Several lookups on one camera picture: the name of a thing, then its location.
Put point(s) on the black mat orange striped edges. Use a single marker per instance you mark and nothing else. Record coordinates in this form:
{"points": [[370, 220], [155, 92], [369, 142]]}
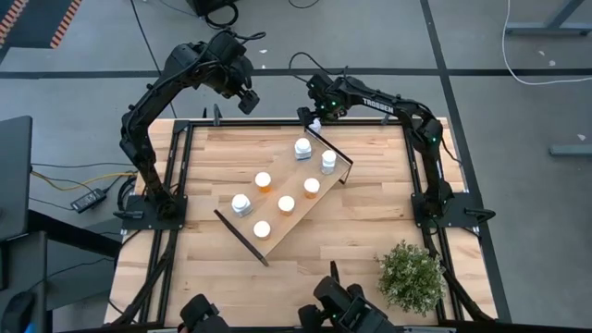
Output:
{"points": [[37, 23]]}

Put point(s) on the black power adapter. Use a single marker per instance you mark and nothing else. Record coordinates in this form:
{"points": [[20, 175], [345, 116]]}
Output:
{"points": [[89, 201]]}

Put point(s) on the slim white medicine bottle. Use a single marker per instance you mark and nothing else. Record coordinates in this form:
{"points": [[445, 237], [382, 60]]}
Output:
{"points": [[316, 127]]}

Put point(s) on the grey metal stand base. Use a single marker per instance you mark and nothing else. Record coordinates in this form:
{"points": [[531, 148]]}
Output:
{"points": [[546, 30]]}

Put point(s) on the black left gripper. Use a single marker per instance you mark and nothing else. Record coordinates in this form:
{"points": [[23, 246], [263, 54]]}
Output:
{"points": [[229, 65]]}

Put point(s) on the black box on floor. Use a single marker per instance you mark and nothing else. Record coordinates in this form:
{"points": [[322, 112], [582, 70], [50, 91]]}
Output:
{"points": [[203, 7]]}

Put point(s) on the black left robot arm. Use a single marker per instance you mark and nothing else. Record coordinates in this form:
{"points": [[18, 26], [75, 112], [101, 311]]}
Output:
{"points": [[139, 120]]}

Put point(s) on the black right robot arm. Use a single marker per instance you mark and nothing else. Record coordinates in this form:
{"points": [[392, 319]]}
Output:
{"points": [[384, 105]]}

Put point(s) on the black computer mouse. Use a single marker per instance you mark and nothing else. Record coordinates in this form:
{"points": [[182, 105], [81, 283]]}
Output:
{"points": [[18, 312]]}

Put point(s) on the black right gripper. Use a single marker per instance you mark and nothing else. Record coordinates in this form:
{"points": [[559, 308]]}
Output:
{"points": [[326, 94]]}

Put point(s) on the orange pill bottle white cap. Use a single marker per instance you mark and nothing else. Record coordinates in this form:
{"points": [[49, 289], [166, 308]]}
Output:
{"points": [[312, 186], [262, 229], [286, 203], [262, 180]]}

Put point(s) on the wooden shelf with black frames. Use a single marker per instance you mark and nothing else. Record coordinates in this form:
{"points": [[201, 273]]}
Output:
{"points": [[287, 178]]}

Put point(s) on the grey metal bar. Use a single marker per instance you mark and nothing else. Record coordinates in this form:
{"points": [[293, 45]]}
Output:
{"points": [[571, 150]]}

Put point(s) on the dark grey desk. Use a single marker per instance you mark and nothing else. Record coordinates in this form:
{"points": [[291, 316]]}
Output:
{"points": [[28, 259]]}

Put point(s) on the small green potted plant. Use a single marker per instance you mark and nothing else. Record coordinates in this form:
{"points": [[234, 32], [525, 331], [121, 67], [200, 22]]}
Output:
{"points": [[410, 277]]}

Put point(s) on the dark grey monitor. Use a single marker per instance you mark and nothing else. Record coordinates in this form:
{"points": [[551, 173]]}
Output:
{"points": [[14, 176]]}

